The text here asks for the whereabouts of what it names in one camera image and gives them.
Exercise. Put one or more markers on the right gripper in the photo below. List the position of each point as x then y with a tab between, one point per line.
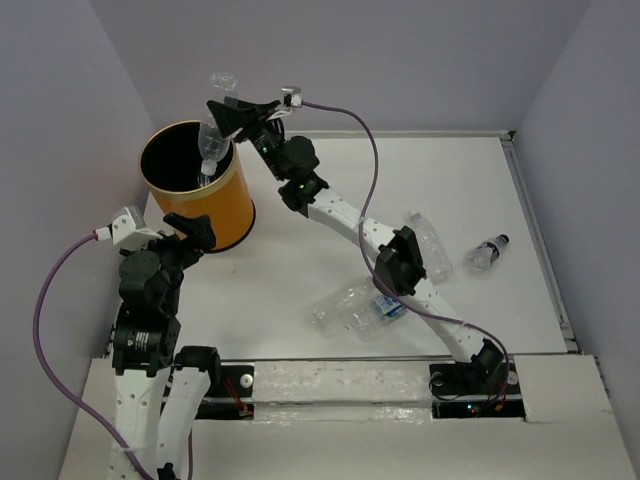
235	113

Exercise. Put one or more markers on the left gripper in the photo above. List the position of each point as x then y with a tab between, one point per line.
200	231

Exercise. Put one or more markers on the clear bottle blue cap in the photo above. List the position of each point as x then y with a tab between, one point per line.
212	145

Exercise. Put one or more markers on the crushed clear bottle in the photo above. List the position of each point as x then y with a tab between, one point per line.
348	310

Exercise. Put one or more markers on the bottle with green blue label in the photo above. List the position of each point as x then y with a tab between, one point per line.
380	312

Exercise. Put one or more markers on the small bottle black cap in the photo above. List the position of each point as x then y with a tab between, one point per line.
483	256

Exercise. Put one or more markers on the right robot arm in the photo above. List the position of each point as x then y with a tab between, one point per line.
391	255

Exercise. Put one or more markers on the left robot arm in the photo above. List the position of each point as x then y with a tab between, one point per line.
159	387

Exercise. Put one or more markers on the orange cylindrical bin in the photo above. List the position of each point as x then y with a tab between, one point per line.
170	165

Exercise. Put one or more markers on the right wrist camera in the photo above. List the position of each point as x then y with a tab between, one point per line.
291	95

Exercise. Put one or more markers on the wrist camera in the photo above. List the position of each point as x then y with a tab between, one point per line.
127	230
291	95

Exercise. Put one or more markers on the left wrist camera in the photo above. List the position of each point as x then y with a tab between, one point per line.
127	230

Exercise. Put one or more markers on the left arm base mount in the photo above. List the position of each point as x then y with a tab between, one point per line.
232	398

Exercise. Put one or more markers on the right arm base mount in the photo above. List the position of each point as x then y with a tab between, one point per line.
454	397

